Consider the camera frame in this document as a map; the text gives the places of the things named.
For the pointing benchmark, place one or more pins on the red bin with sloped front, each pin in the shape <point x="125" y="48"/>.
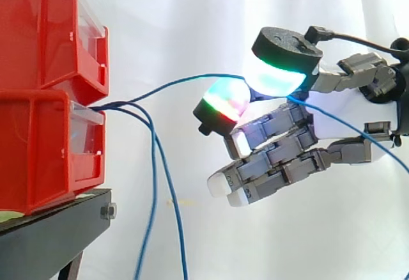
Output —
<point x="28" y="30"/>

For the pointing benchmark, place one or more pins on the red bin with clear plate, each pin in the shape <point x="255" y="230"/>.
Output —
<point x="35" y="152"/>

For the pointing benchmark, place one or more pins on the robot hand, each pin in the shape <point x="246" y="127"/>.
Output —
<point x="338" y="113"/>

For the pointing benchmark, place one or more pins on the black stand with green tape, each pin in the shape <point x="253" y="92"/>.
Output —
<point x="48" y="235"/>

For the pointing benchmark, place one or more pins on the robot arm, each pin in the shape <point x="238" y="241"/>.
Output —
<point x="404" y="101"/>

